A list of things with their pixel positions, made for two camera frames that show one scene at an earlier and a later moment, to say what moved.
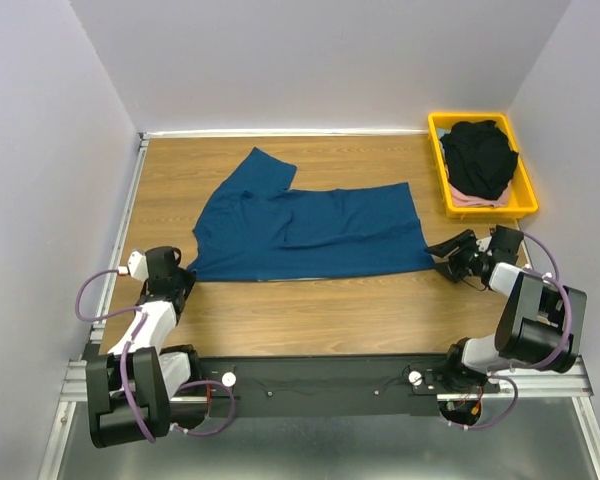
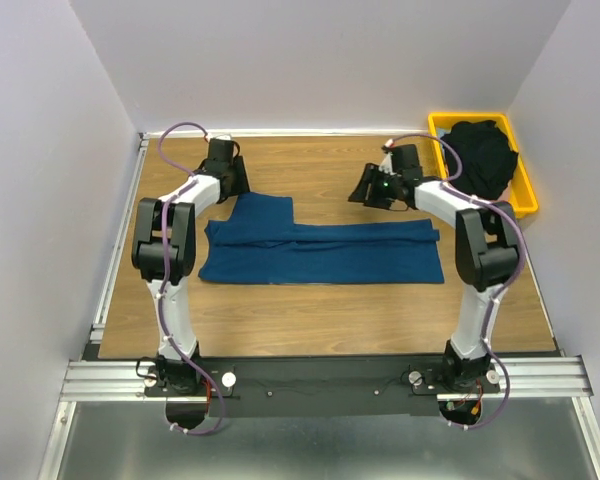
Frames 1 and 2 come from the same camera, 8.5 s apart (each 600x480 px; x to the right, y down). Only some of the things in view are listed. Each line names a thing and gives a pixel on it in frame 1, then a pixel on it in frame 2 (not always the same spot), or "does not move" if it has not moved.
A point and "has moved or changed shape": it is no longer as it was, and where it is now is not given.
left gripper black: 189,278 to 241,183
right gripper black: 451,270 to 370,175
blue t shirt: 255,228 has moved or changed shape
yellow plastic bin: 522,198 does not move
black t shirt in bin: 479,159 does not move
